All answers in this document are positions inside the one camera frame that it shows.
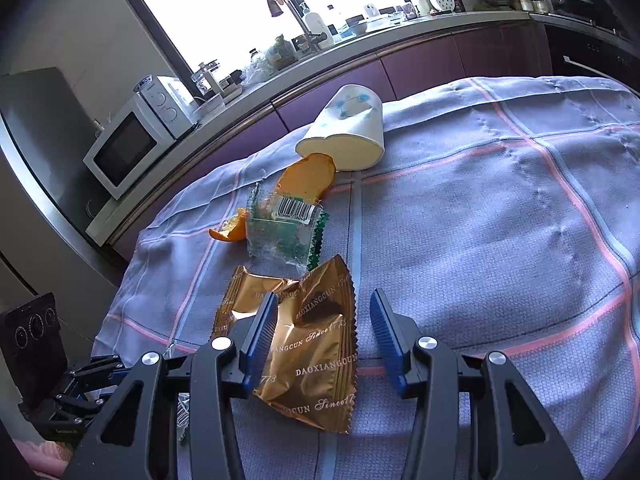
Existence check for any white patterned paper cup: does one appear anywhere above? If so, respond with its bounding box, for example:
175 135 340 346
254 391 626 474
295 85 386 172

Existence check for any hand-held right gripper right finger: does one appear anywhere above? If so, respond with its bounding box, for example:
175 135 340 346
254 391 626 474
369 287 583 480

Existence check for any person's left forearm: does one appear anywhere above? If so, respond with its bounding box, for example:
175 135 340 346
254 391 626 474
12 437 73 478

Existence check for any grey steel refrigerator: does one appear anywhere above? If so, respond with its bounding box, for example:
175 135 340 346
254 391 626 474
0 67 121 286

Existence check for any black built-in oven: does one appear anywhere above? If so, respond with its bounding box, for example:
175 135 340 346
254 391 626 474
545 25 640 96

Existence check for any large orange peel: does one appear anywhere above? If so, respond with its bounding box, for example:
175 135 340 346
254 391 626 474
274 153 337 206

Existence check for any blue checkered cloth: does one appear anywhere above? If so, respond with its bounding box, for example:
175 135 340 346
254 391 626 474
92 76 640 480

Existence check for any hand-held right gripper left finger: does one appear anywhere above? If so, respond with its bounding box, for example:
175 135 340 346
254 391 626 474
62 292 280 480

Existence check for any clear green snack wrapper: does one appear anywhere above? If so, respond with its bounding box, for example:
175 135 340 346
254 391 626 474
246 184 331 271

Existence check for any white soap pump bottle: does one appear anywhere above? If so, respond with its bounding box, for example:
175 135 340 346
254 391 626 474
300 2 335 48

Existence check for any small orange peel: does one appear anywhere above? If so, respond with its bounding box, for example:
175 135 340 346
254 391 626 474
209 208 248 242

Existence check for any steel kitchen faucet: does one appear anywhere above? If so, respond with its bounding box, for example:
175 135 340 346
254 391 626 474
260 0 321 51

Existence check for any kitchen window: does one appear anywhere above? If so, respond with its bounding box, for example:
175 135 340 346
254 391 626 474
102 0 421 96

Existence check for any glass jar with lid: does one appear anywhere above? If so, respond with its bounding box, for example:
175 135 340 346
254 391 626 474
192 60 223 96

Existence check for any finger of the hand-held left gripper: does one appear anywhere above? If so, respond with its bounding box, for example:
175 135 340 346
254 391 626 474
52 382 118 416
67 355 132 378

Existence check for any white microwave oven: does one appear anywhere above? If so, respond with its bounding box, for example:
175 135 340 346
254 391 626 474
82 76 198 201

